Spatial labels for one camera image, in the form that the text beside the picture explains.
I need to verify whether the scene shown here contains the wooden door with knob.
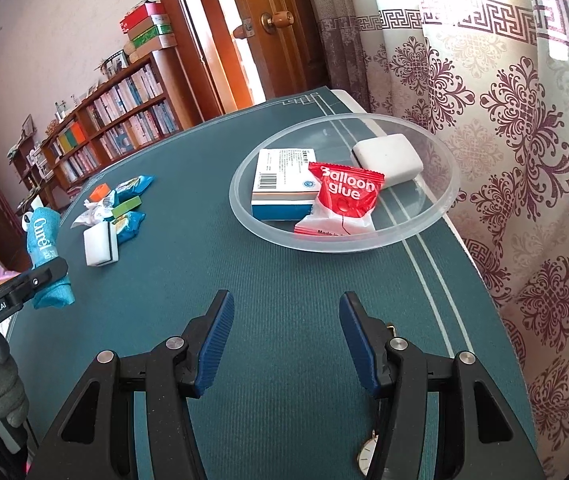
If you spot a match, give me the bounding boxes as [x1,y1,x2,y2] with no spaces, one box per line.
[234,0,330,99]

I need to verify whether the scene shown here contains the red balloon glue packet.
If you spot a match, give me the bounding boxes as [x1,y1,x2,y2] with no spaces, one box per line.
[293,162,385,236]

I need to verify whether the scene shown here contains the blue Curel pouch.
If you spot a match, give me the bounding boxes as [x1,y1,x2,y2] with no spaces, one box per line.
[26,207,75,309]

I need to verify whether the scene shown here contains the blue cracker snack packet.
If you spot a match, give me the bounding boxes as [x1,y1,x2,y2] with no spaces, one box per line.
[115,174,155,202]

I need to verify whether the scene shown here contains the wooden bookshelf with books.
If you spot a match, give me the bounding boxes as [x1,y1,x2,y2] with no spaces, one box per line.
[42,49,201,190]

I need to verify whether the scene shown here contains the wrist watch with strap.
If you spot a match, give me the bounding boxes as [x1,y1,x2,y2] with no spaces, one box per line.
[356,324,398,478]

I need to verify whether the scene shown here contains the white blue snack packet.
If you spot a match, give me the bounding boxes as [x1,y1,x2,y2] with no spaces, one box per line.
[71,192,115,229]

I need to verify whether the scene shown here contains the white medicine box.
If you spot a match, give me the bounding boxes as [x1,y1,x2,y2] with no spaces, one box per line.
[251,148,321,222]

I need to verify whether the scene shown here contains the clear plastic bowl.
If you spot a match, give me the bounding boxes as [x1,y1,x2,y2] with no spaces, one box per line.
[229,113,461,254]

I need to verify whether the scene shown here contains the orange hexagonal block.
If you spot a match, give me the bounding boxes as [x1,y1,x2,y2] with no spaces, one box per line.
[88,183,111,203]

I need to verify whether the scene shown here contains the green dotted small box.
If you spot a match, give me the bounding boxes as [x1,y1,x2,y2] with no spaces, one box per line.
[112,196,141,219]

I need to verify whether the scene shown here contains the patterned purple white curtain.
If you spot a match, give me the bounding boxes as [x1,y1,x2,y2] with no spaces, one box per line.
[312,0,569,479]

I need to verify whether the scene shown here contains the stacked boxes on shelf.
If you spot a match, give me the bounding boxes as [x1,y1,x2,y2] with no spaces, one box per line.
[120,0,177,63]

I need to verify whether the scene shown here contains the white sponge black stripe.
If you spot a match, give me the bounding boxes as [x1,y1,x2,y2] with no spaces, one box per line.
[352,133,423,188]

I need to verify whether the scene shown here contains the small side wooden shelf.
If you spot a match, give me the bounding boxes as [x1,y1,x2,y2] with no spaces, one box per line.
[8,132,57,209]

